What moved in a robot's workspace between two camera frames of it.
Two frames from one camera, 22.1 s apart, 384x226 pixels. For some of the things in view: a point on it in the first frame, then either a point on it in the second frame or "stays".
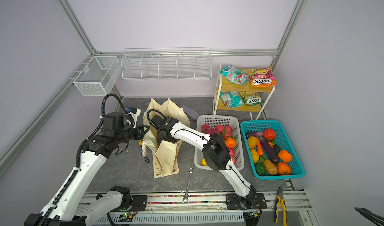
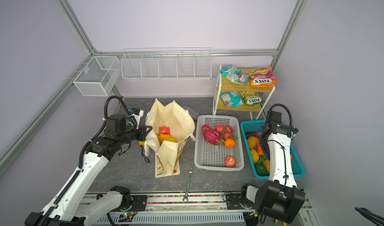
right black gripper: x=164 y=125 -> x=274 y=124
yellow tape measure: x=140 y=143 stays
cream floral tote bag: x=165 y=154 stays
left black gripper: x=141 y=133 stays
